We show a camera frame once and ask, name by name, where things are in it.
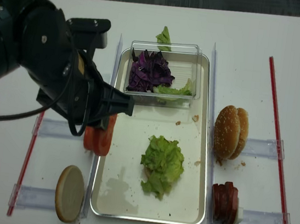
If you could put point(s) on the clear plastic container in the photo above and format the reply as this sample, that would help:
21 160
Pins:
184 61

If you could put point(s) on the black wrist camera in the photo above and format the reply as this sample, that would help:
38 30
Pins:
88 33

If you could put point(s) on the left lower clear rail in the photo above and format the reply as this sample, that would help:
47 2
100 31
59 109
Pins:
32 197

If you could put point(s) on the left red strip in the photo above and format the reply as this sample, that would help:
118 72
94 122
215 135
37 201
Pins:
23 167

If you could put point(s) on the green lettuce on bun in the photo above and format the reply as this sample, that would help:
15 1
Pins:
165 160

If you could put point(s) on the sliced meat patties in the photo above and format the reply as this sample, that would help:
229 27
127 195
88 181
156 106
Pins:
225 203

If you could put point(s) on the left long clear divider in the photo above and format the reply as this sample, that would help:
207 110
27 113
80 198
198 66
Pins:
86 201

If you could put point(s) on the bottom bun under lettuce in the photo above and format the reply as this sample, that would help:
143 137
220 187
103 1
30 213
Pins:
147 172

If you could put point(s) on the left upper clear rail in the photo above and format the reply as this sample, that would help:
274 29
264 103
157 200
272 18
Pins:
46 127

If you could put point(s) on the white pusher block meat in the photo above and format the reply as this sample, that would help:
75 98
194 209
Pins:
239 215

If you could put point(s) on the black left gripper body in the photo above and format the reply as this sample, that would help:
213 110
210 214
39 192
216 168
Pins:
71 85

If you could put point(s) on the red strip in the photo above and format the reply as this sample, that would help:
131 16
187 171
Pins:
23 167
283 199

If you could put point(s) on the long clear divider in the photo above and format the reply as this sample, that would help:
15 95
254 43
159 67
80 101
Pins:
211 119
86 201

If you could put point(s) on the rear sesame bun top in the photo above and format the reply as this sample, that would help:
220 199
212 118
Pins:
244 124

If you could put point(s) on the lettuce leaf in container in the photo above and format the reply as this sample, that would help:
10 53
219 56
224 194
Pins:
185 90

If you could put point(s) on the pale bun half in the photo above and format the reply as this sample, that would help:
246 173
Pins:
69 194

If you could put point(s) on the right red strip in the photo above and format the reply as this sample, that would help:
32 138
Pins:
283 199

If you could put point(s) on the right upper clear rail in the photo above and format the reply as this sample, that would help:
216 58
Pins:
272 149

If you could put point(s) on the silver metal tray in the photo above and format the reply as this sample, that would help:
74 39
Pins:
117 191

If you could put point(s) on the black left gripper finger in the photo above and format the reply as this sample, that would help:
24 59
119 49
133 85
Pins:
102 123

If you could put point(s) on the tomato slice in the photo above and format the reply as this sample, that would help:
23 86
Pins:
88 138
102 139

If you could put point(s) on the front sesame bun top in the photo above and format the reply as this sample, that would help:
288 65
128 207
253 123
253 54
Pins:
226 132

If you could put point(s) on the right long clear divider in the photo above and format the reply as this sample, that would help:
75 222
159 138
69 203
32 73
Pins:
211 119

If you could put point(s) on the sesame bun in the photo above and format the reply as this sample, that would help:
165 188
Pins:
226 132
244 124

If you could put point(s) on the lettuce piece behind container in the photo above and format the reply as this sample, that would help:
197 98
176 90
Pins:
164 38

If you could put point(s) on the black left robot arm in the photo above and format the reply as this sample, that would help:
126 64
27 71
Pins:
25 27

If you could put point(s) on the shredded purple cabbage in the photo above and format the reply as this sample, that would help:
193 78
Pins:
148 70

